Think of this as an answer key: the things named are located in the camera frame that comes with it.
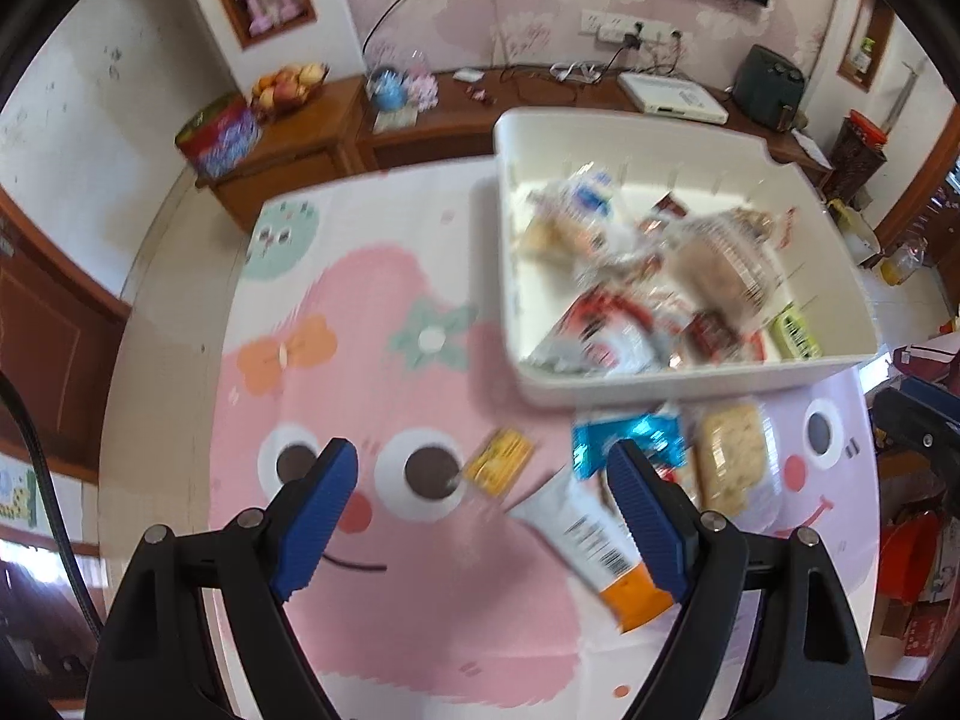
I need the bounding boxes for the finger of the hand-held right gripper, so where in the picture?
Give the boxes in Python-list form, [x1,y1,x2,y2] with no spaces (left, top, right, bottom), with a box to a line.
[870,376,960,458]

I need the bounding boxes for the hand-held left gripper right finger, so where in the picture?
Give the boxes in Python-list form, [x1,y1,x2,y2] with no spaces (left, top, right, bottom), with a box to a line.
[606,439,877,720]

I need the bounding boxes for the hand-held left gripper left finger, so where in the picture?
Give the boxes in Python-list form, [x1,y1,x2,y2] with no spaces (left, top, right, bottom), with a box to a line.
[84,436,359,720]

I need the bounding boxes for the white orange snack packet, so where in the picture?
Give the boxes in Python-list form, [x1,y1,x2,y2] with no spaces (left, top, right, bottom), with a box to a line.
[508,469,676,635]

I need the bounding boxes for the blue snack packet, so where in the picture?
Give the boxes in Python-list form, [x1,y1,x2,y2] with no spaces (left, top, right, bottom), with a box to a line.
[571,409,689,482]

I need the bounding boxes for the clear packet of beige biscuits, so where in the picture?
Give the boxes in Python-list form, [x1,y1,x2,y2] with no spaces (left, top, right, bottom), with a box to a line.
[694,401,781,518]

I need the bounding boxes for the green snack packet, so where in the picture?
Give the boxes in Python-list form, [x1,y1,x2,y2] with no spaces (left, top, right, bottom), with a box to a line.
[769,304,822,361]

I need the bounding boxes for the yellow snack packet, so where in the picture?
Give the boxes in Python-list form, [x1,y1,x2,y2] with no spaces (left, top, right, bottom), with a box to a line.
[461,427,535,496]

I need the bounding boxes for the red white snack bag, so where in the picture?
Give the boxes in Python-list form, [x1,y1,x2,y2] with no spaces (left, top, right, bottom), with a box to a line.
[525,289,676,380]

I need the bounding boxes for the clear bag of beige pastry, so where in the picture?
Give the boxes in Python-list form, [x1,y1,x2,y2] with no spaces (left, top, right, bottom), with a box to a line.
[667,208,787,320]

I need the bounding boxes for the clear bag with blue label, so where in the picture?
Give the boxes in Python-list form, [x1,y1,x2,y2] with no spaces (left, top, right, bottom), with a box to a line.
[525,172,638,271]

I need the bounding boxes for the white plastic bin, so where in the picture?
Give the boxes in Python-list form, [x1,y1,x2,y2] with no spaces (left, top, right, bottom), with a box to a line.
[491,106,880,410]

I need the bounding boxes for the red plastic basin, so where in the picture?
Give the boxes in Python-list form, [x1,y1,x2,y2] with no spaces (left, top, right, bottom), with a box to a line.
[881,517,942,601]

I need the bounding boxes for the pink cartoon printed mat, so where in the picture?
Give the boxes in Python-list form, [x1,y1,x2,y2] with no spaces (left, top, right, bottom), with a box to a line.
[208,157,880,720]

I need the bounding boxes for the yellow liquid plastic bottle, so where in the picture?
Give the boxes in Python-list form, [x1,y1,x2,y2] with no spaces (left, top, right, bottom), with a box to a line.
[881,236,931,286]

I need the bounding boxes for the cardboard box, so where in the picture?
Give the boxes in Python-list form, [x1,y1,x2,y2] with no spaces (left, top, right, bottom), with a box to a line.
[874,600,953,680]

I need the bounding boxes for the brown woven basket red lid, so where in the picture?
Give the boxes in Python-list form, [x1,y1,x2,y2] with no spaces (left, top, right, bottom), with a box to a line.
[829,111,890,200]

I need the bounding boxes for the brown wooden door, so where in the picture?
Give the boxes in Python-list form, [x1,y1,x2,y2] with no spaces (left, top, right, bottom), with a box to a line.
[0,187,132,481]

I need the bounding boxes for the brown wooden cabinet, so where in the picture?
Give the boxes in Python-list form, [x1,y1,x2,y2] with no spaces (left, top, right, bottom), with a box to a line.
[196,64,833,233]

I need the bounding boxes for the red patterned tin box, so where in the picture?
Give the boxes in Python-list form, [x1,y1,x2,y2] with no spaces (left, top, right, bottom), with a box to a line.
[175,94,263,181]

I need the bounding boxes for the white set-top box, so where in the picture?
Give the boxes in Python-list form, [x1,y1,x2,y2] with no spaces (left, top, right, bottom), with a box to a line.
[616,70,730,125]

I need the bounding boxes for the fruit basket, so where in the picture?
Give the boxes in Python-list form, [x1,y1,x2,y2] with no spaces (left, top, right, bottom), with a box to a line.
[250,62,331,121]

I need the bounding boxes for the blue flower ornament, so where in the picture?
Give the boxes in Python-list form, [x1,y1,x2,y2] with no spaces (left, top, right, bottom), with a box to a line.
[367,67,410,112]

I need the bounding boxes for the pink dumbbells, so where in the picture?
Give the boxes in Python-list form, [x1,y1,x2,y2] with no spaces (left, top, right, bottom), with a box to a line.
[232,0,297,35]

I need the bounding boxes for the black cable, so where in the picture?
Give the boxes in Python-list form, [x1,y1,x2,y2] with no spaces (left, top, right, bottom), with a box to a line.
[0,371,104,640]

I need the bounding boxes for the white wall power strip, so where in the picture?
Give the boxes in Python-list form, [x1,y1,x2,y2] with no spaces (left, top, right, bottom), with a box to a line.
[581,10,687,46]

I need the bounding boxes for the television power cable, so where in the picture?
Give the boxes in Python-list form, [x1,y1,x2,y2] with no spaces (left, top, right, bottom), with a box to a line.
[362,0,443,70]

